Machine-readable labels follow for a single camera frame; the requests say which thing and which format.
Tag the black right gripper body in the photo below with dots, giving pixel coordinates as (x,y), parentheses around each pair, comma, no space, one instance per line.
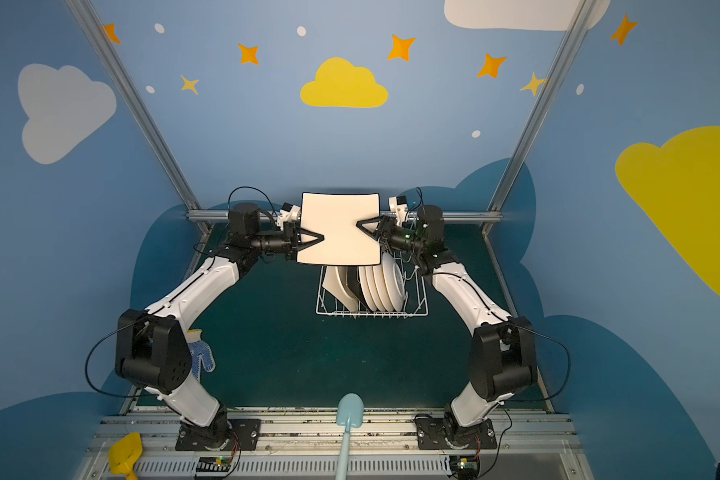
(383,231)

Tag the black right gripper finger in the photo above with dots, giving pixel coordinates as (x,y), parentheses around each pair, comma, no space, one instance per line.
(371,230)
(369,224)

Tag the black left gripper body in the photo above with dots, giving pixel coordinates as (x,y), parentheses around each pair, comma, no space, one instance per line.
(296,240)

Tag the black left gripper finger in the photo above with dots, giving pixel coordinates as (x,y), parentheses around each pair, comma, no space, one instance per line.
(308,243)
(305,232)

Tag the cream square plate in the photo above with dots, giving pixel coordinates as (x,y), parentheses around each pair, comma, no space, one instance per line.
(336,283)
(335,216)

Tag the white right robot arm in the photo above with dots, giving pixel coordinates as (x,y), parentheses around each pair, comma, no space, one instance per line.
(502,360)

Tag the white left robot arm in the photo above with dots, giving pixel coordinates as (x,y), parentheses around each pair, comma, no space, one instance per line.
(152,345)

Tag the white round plate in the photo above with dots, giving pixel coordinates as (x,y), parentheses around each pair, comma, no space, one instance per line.
(387,299)
(367,295)
(376,282)
(396,282)

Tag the black square plate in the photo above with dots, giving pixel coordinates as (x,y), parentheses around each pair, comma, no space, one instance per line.
(354,286)

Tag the blue dotted work glove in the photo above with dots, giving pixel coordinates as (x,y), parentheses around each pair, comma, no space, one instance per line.
(201,353)

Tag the light blue toy shovel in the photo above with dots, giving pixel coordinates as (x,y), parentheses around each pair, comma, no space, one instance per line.
(349,416)

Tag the left circuit board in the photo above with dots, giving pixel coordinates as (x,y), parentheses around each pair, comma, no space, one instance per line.
(213,464)

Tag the circuit board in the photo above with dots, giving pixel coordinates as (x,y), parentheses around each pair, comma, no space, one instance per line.
(463,468)
(213,464)

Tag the right circuit board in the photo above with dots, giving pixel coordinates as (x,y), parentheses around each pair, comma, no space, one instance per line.
(463,468)

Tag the yellow toy scoop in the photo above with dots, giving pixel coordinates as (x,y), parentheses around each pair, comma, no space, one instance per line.
(123,455)

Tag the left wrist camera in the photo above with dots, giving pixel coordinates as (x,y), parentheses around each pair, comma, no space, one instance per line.
(288,213)

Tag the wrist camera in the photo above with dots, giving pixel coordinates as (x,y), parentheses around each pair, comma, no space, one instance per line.
(399,207)
(288,213)

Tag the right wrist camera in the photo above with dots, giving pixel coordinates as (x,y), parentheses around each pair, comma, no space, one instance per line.
(399,207)

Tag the white wire dish rack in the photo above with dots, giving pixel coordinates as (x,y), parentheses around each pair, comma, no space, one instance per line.
(415,304)

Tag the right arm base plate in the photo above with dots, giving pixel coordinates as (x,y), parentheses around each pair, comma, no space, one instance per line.
(445,433)

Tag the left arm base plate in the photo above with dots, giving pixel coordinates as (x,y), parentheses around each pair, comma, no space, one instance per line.
(221,435)

